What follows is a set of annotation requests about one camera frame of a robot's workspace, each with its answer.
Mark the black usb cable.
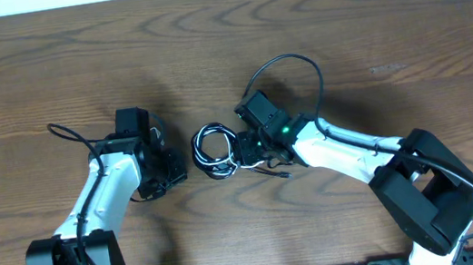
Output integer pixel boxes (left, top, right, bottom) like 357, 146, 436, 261
188, 113, 293, 191

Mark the white usb cable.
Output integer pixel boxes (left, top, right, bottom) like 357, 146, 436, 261
190, 118, 268, 176

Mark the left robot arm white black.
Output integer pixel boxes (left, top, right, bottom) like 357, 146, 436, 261
25, 126, 186, 265

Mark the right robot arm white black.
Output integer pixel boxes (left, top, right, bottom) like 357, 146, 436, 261
235, 113, 473, 265

